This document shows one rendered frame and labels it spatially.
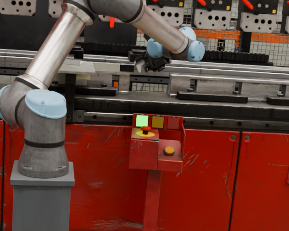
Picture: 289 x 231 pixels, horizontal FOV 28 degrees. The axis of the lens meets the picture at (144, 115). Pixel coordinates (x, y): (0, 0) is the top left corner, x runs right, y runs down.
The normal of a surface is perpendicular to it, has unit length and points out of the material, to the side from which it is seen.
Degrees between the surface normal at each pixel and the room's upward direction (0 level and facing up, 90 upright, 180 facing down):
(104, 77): 90
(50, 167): 73
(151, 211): 90
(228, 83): 90
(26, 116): 90
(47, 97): 7
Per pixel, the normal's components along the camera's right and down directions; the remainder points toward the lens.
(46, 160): 0.32, -0.07
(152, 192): 0.00, 0.22
